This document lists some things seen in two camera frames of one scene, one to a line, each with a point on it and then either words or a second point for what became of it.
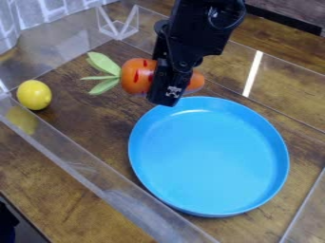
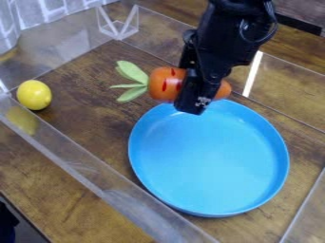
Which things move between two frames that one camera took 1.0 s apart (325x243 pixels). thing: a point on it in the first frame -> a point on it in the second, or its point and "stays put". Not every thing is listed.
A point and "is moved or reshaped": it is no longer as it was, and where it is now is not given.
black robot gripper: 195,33 -> 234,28
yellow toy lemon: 34,95 stays put
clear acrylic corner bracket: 116,28 stays put
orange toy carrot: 136,76 is moved or reshaped
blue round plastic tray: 209,158 stays put
